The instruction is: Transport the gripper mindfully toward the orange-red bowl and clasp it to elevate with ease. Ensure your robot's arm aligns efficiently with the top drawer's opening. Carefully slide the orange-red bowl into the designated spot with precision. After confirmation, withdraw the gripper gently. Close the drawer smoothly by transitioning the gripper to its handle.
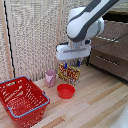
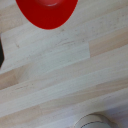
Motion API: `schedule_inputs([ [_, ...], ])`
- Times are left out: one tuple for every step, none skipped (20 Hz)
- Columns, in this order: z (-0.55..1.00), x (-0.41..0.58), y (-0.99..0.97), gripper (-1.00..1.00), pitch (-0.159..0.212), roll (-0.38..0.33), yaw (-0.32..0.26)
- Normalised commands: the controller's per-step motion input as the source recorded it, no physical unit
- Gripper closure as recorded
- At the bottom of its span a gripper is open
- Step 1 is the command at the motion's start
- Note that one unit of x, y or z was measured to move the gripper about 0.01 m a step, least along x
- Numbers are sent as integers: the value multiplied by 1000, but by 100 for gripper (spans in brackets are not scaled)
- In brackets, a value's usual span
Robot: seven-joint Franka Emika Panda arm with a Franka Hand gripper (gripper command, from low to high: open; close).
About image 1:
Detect white rounded object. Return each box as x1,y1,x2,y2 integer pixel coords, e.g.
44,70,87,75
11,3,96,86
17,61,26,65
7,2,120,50
113,109,128,128

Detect red plastic shopping basket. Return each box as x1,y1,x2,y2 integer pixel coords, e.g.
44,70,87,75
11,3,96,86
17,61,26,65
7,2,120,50
0,75,51,128

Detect long silver drawer handle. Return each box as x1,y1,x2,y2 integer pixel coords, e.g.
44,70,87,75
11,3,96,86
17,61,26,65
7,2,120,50
96,54,120,66
96,35,120,44

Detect colourful yellow red snack box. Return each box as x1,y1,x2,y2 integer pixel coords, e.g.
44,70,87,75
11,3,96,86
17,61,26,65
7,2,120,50
57,62,82,86

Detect pink cup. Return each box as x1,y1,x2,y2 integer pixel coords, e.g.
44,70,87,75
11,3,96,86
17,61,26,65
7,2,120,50
44,69,57,88

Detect brown cabinet with drawers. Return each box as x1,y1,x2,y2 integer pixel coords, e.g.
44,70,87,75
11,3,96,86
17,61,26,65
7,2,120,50
87,12,128,82

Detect light wooden screen post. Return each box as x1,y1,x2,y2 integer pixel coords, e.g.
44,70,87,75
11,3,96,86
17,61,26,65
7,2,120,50
57,0,66,64

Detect orange-red plastic bowl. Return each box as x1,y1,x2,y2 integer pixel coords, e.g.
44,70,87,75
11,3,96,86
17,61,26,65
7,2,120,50
56,83,76,100

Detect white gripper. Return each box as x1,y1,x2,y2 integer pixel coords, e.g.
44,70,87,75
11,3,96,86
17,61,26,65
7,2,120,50
55,39,93,71

